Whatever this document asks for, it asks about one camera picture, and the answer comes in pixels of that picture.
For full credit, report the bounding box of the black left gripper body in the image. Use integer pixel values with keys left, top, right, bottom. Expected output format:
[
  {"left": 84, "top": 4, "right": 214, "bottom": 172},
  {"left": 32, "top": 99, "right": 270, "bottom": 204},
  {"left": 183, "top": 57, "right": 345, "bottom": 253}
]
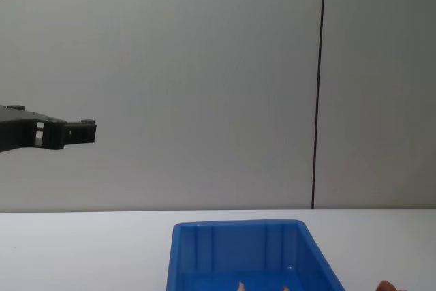
[{"left": 0, "top": 104, "right": 46, "bottom": 153}]

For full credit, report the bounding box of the white table cloth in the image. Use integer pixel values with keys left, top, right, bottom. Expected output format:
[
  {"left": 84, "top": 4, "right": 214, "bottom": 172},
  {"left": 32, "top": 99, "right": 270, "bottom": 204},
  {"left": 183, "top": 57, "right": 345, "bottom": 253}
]
[{"left": 0, "top": 208, "right": 436, "bottom": 291}]

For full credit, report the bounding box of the blue plastic bin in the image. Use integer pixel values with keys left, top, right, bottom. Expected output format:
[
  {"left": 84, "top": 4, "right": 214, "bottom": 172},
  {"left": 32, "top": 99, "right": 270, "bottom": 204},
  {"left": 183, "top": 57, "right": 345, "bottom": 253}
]
[{"left": 166, "top": 219, "right": 347, "bottom": 291}]

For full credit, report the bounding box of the brown rounded item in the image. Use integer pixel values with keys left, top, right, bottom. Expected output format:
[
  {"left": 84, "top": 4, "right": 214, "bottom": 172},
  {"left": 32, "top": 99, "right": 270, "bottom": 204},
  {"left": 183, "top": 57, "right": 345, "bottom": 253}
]
[{"left": 375, "top": 280, "right": 406, "bottom": 291}]

